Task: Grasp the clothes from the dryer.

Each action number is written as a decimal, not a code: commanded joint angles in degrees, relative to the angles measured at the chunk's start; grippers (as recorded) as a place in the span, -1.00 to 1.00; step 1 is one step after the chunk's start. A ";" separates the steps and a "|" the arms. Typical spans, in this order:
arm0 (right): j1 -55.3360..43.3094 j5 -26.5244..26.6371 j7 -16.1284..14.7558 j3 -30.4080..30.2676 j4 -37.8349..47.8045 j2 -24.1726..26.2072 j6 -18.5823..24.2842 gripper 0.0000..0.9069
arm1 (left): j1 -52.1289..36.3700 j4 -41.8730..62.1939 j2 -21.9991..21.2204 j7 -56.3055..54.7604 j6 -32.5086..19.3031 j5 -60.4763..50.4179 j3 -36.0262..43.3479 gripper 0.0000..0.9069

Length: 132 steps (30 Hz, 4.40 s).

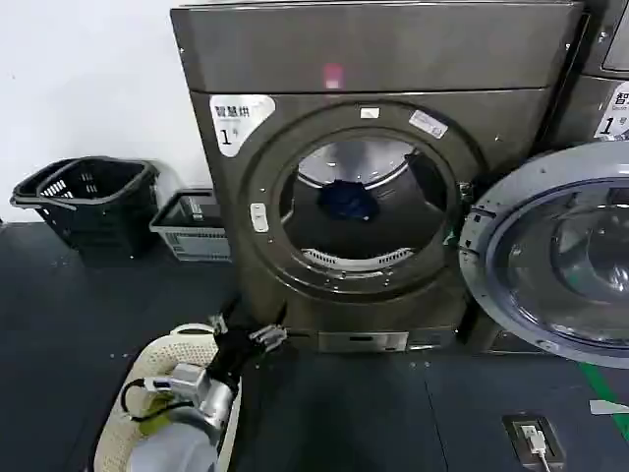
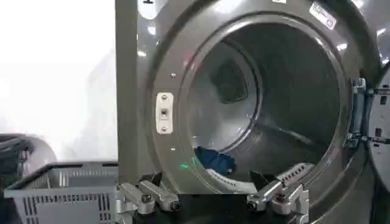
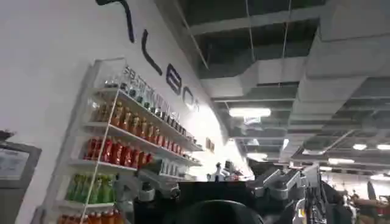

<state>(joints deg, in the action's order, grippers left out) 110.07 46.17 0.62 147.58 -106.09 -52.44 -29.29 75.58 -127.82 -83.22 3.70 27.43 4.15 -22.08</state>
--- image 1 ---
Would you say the yellow-green cloth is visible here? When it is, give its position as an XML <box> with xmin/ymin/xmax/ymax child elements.
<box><xmin>139</xmin><ymin>396</ymin><xmax>174</xmax><ymax>439</ymax></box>

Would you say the white woven laundry basket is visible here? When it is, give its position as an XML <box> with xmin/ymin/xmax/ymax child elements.
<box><xmin>92</xmin><ymin>322</ymin><xmax>243</xmax><ymax>472</ymax></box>

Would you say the grey dryer with open drum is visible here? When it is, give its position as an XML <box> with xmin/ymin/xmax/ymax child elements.
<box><xmin>169</xmin><ymin>0</ymin><xmax>593</xmax><ymax>356</ymax></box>

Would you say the black plastic basket with handle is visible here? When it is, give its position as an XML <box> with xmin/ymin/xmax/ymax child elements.
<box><xmin>36</xmin><ymin>155</ymin><xmax>160</xmax><ymax>263</ymax></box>
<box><xmin>10</xmin><ymin>157</ymin><xmax>80</xmax><ymax>223</ymax></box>

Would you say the grey dryer with number label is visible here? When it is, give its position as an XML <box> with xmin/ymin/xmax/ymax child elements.
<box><xmin>553</xmin><ymin>0</ymin><xmax>629</xmax><ymax>148</ymax></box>

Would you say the dark blue garment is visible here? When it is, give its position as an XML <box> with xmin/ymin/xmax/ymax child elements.
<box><xmin>315</xmin><ymin>178</ymin><xmax>381</xmax><ymax>223</ymax></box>

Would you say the green floor tape strip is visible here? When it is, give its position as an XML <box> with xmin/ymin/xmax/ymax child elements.
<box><xmin>578</xmin><ymin>362</ymin><xmax>629</xmax><ymax>430</ymax></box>

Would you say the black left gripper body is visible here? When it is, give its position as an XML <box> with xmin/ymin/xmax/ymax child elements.
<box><xmin>207</xmin><ymin>325</ymin><xmax>257</xmax><ymax>390</ymax></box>

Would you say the grey plastic crate basket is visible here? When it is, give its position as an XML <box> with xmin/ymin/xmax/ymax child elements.
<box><xmin>147</xmin><ymin>188</ymin><xmax>233</xmax><ymax>264</ymax></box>

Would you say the round glass dryer door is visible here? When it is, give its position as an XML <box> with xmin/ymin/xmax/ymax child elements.
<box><xmin>456</xmin><ymin>141</ymin><xmax>629</xmax><ymax>371</ymax></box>

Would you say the black floor socket box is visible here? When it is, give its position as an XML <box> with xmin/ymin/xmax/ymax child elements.
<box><xmin>501</xmin><ymin>414</ymin><xmax>567</xmax><ymax>464</ymax></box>

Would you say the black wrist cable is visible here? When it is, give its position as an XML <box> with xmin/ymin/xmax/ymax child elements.
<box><xmin>119</xmin><ymin>375</ymin><xmax>174</xmax><ymax>424</ymax></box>

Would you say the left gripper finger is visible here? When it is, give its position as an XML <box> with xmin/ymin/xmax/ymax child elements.
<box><xmin>209</xmin><ymin>293</ymin><xmax>243</xmax><ymax>337</ymax></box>
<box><xmin>248</xmin><ymin>303</ymin><xmax>292</xmax><ymax>354</ymax></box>

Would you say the white plug with cable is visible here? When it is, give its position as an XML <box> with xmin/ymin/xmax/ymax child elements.
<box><xmin>519</xmin><ymin>424</ymin><xmax>557</xmax><ymax>472</ymax></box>

